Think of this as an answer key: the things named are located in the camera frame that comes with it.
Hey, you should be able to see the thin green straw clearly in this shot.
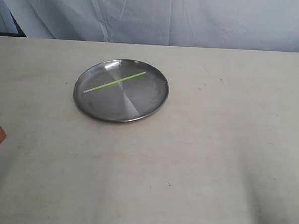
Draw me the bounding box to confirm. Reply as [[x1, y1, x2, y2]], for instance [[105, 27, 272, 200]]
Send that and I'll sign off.
[[83, 71, 146, 93]]

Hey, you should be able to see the black framed panel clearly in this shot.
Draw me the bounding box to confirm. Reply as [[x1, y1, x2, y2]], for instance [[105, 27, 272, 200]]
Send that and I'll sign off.
[[0, 0, 26, 37]]

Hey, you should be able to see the white backdrop cloth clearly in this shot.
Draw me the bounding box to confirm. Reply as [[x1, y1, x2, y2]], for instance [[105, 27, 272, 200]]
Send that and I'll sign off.
[[3, 0, 299, 52]]

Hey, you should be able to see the round steel plate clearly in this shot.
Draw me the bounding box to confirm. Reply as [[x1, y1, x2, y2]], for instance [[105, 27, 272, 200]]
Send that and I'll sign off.
[[73, 59, 169, 123]]

